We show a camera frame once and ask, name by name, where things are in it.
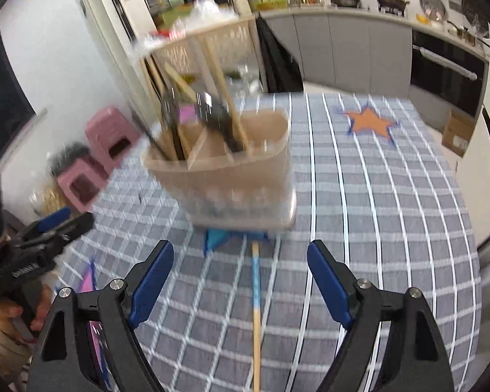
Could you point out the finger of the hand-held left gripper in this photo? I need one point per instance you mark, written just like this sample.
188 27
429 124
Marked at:
73 226
53 218

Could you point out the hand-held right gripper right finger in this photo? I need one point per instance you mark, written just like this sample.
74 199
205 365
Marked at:
330 286

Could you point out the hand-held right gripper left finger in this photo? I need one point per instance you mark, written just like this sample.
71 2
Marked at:
151 281

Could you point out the wooden chopstick blue tip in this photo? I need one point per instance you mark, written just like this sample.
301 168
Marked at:
256 335

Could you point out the beige plastic utensil holder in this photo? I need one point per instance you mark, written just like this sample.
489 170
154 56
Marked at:
228 183

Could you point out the person's left hand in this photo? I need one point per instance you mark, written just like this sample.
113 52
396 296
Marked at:
43 306

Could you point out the clear bag of peanuts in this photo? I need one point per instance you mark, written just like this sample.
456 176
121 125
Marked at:
51 198

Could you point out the short pink plastic stool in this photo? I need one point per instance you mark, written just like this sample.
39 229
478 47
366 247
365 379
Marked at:
71 175

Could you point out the grey grid star tablecloth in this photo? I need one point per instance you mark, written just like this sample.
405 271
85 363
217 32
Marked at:
371 212

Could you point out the tall pink plastic stool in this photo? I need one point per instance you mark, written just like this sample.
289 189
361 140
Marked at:
106 126

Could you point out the dark window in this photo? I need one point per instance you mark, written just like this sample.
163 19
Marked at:
4 102

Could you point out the black utensil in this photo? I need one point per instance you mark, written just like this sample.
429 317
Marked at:
218 122

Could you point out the cardboard box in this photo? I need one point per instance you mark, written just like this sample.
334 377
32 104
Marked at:
457 132

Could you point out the black plastic bag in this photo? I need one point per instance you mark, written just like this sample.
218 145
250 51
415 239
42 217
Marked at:
277 61

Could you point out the cream plastic storage cart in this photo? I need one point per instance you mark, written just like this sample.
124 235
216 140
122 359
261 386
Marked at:
212 36

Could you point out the green plastic basins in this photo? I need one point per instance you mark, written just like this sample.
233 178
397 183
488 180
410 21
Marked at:
175 14

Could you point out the grey kitchen cabinet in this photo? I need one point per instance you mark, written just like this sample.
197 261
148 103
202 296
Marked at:
351 49

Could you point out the black built-in oven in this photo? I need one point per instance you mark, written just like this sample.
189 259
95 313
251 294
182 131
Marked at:
445 73

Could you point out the clear plastic bags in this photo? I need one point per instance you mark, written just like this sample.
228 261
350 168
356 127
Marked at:
196 12

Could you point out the white chopstick canister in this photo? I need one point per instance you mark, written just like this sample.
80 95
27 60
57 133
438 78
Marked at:
240 2

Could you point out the green plastic basket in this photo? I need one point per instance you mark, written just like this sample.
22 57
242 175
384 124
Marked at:
271 5

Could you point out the metal strainer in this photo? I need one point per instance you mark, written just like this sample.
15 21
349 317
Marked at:
433 4

